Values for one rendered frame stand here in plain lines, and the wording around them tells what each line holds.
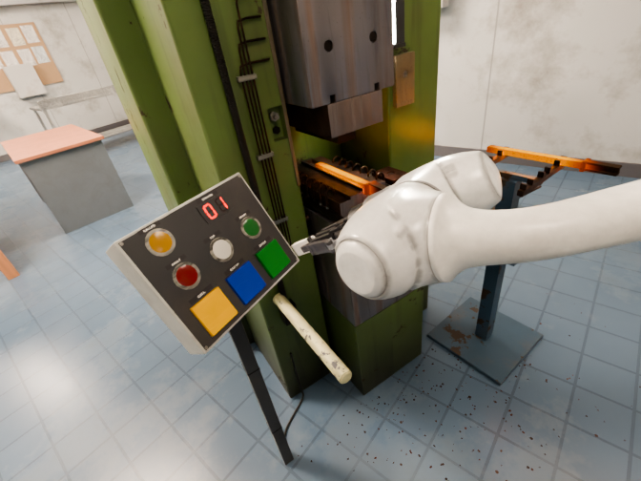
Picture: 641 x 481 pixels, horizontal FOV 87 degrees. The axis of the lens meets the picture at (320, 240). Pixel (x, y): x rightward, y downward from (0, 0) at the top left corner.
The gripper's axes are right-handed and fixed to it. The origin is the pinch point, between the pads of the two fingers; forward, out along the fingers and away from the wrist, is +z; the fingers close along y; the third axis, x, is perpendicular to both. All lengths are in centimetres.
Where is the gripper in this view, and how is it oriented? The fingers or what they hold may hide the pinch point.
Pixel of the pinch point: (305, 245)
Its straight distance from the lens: 75.5
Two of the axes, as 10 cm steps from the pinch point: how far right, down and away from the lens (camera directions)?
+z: -6.6, 2.5, 7.1
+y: 5.3, -5.3, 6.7
